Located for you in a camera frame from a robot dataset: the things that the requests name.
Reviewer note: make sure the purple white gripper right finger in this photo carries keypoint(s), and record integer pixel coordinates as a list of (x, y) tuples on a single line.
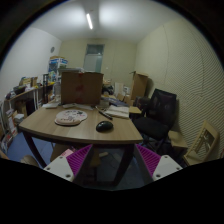
[(153, 166)]

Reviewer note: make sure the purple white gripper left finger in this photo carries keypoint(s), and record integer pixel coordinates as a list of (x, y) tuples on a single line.
[(69, 165)]

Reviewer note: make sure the black computer mouse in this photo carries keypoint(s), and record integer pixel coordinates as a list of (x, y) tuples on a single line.
[(104, 126)]

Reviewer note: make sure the wooden table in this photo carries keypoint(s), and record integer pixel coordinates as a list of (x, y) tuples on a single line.
[(41, 125)]

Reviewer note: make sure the wooden chair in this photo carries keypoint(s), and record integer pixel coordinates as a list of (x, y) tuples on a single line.
[(203, 145)]

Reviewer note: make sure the black office chair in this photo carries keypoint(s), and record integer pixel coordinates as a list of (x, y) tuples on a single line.
[(157, 118)]

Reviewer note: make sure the white flat remote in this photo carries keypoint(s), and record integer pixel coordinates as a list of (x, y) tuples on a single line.
[(66, 106)]

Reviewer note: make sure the black pen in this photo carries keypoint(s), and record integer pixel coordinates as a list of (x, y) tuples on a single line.
[(105, 115)]

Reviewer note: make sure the white paper stack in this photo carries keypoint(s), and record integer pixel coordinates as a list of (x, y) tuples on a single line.
[(120, 112)]

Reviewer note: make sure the large brown cardboard box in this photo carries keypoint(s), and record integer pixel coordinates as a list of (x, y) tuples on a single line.
[(81, 88)]

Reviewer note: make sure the wooden shelf unit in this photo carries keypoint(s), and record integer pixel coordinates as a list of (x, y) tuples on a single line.
[(26, 102)]

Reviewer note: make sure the tall cardboard box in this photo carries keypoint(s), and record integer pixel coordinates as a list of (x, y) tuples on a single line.
[(139, 84)]

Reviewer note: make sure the blue white stacked boxes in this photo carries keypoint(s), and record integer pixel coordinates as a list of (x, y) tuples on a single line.
[(55, 63)]

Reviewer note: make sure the door with window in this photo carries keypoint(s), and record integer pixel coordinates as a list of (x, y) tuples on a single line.
[(93, 57)]

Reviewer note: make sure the ceiling tube light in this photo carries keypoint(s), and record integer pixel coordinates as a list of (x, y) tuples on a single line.
[(89, 21)]

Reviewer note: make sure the round wall clock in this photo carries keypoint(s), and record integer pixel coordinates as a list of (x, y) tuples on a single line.
[(52, 49)]

